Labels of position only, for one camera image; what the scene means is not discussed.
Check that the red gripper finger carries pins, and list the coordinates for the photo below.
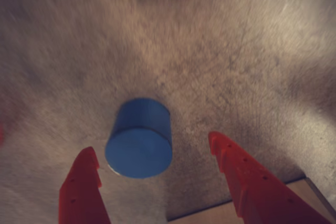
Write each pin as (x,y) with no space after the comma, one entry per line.
(252,190)
(78,197)

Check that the blue cylinder block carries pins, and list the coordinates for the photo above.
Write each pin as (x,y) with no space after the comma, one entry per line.
(139,150)

